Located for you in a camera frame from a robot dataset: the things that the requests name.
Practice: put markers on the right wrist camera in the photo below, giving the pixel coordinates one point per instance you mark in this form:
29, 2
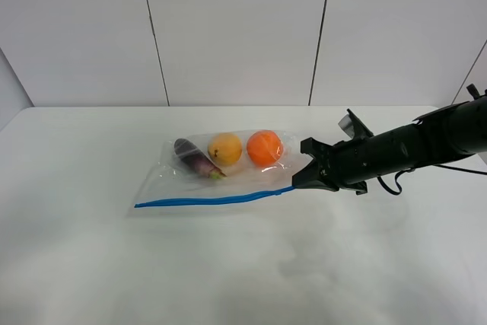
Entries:
353, 127

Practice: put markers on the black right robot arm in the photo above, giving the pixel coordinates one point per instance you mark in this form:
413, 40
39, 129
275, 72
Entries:
446, 135

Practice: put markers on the purple toy eggplant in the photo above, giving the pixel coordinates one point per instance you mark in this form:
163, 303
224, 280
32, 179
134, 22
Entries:
194, 159

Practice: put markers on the clear zip bag blue zipper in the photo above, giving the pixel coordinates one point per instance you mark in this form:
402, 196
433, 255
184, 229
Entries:
171, 187

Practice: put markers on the yellow toy pear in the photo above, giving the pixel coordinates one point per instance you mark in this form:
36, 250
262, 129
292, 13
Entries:
225, 149

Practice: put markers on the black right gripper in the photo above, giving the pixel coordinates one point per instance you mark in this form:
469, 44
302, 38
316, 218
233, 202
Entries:
339, 169

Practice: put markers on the orange toy tangerine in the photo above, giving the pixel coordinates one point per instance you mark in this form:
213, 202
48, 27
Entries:
264, 148

